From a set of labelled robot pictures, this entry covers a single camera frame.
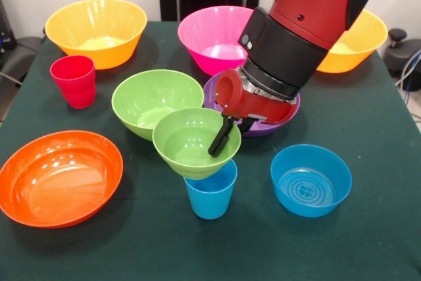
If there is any pink large bowl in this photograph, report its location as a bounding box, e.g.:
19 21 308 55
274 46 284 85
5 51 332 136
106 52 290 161
177 5 256 77

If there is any dark green tablecloth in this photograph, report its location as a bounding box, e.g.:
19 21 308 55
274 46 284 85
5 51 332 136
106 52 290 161
0 20 421 281

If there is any red cup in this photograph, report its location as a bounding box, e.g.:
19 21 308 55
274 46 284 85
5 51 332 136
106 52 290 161
49 55 97 110

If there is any large green bowl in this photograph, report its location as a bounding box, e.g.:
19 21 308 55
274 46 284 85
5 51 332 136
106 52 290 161
111 69 205 143

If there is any purple bowl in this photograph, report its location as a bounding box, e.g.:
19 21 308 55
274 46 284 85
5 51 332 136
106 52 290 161
203 72 301 138

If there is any blue cup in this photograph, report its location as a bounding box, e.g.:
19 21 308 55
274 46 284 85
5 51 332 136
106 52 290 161
183 159 238 220

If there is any orange shallow bowl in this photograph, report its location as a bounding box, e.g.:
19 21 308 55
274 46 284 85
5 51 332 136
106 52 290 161
0 130 124 229

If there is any blue bowl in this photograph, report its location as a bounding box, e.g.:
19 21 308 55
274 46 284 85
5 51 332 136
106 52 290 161
270 143 353 218

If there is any grey cable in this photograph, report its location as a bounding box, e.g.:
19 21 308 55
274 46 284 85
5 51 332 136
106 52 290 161
395 49 421 87

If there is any yellow-orange large bowl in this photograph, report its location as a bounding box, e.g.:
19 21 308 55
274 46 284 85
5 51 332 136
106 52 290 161
316 9 389 74
44 0 148 70

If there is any small green bowl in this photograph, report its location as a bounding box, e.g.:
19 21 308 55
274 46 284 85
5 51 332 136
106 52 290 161
152 107 242 180

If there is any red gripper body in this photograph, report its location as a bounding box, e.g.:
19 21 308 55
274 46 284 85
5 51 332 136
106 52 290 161
215 68 297 124

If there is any grey office chair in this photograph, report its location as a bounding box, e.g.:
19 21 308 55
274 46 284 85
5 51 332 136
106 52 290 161
0 36 45 85

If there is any black computer equipment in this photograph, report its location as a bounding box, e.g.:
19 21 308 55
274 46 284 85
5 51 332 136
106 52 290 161
0 0 16 53

